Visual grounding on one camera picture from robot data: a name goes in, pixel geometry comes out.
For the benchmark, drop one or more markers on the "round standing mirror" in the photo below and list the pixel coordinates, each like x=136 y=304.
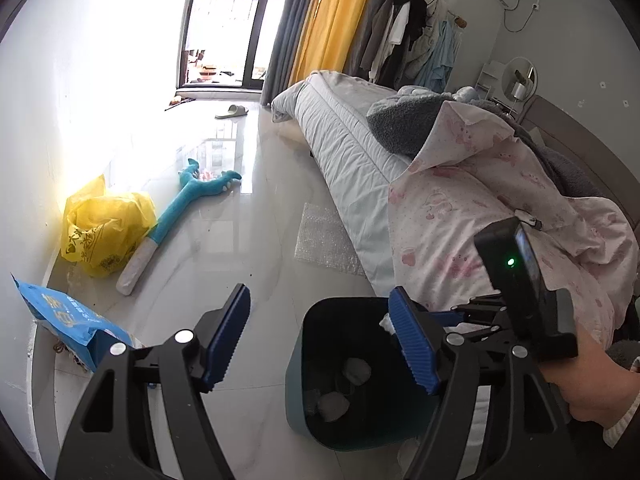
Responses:
x=520 y=77

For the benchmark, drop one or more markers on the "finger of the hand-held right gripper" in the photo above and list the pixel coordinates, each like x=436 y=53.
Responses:
x=447 y=317
x=480 y=302

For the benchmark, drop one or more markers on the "brown padded headboard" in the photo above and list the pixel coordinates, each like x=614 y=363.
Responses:
x=560 y=115

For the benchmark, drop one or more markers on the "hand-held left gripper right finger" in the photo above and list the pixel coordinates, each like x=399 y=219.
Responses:
x=415 y=345

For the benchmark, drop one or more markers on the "light blue plush toy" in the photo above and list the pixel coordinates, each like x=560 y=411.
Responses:
x=462 y=94

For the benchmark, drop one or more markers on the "white small shelf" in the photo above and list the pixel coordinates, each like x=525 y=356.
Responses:
x=490 y=77

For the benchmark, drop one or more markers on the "grey hanging coat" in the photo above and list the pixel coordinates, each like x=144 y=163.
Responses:
x=375 y=40

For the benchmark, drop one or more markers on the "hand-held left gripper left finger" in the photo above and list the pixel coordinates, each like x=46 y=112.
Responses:
x=225 y=345

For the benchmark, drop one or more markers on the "bed with light grey sheet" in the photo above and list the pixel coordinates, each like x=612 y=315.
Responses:
x=340 y=145

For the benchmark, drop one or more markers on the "white wad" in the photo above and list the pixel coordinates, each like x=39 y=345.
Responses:
x=333 y=406
x=357 y=371

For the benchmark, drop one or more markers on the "blue printed bag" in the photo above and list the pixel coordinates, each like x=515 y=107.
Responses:
x=70 y=315

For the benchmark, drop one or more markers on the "beige hanging garment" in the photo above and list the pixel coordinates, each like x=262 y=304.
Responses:
x=427 y=45

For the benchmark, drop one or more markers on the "dark teal trash bin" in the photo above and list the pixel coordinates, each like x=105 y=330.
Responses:
x=320 y=330

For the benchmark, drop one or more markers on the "light blue hanging shirt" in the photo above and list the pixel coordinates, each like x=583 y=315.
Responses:
x=440 y=60

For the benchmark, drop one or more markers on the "yellow curtain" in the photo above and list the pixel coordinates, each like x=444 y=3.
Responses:
x=330 y=15

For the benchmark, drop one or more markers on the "grey fleece blanket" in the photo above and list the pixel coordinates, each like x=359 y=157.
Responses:
x=400 y=120

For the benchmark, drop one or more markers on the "glass balcony door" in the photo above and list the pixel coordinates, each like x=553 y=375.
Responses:
x=220 y=20

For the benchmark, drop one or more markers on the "person's right hand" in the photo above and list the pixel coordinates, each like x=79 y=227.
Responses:
x=590 y=385

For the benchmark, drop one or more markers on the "yellow plastic bag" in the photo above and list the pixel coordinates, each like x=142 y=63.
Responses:
x=105 y=230

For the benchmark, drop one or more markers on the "bubble wrap sheet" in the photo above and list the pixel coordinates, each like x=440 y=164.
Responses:
x=330 y=240

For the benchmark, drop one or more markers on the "white scrap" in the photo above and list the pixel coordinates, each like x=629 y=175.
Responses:
x=387 y=324

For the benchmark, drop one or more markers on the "white hanging garment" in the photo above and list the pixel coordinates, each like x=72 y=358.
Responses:
x=397 y=30

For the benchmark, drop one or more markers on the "pink printed blanket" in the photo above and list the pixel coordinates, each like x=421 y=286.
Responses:
x=475 y=185

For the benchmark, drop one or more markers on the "pale green slipper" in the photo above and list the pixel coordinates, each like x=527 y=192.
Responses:
x=232 y=111

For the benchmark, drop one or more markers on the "blue long plush toy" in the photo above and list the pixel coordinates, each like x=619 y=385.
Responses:
x=175 y=210

